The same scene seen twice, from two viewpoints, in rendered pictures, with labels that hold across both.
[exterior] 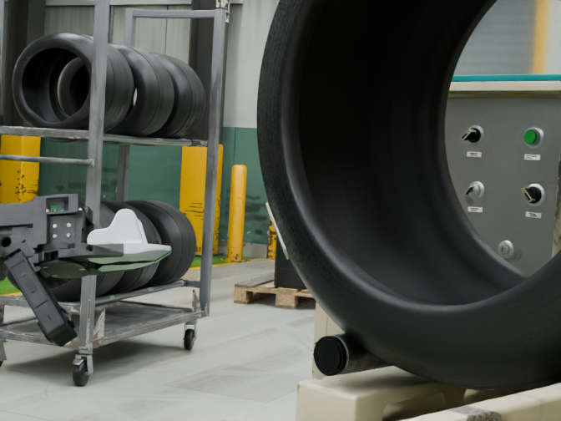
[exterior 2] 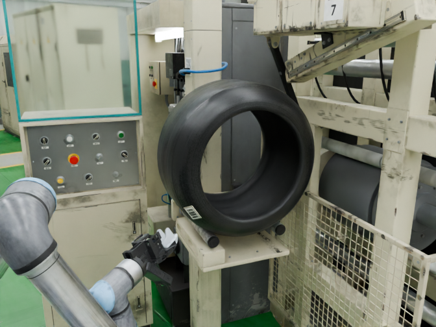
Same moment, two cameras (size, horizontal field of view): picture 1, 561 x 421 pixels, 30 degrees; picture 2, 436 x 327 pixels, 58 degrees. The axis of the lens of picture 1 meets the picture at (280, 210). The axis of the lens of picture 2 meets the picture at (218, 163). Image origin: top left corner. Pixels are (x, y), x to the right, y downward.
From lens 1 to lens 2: 1.35 m
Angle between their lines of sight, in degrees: 66
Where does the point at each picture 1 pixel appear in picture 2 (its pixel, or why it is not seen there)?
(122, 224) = (169, 234)
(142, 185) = not seen: outside the picture
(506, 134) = (109, 134)
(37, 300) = (162, 275)
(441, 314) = (259, 220)
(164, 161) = not seen: outside the picture
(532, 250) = (125, 172)
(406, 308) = (249, 222)
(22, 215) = (142, 248)
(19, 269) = (152, 268)
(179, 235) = not seen: outside the picture
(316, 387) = (210, 252)
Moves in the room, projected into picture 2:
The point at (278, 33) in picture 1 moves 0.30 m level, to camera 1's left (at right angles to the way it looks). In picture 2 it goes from (194, 151) to (141, 176)
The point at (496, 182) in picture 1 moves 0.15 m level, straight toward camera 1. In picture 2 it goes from (108, 152) to (128, 156)
